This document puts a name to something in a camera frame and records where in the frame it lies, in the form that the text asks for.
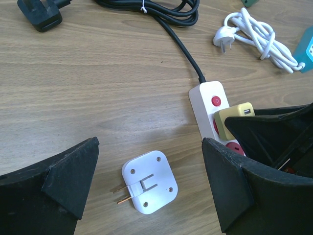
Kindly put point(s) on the teal power strip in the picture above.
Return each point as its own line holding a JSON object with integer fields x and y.
{"x": 304, "y": 50}

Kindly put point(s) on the beige power strip red sockets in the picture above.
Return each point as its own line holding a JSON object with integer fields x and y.
{"x": 206, "y": 99}

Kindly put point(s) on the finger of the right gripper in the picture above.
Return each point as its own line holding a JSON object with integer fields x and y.
{"x": 281, "y": 138}

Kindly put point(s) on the green power strip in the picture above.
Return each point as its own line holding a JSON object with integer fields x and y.
{"x": 249, "y": 3}

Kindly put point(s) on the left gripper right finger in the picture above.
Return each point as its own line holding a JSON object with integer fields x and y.
{"x": 254, "y": 199}

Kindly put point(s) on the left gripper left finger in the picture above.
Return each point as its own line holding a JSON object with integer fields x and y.
{"x": 48, "y": 197}

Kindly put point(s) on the white square plug adapter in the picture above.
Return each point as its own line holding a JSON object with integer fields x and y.
{"x": 149, "y": 181}

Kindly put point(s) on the yellow cube plug adapter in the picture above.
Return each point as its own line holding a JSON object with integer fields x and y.
{"x": 224, "y": 117}

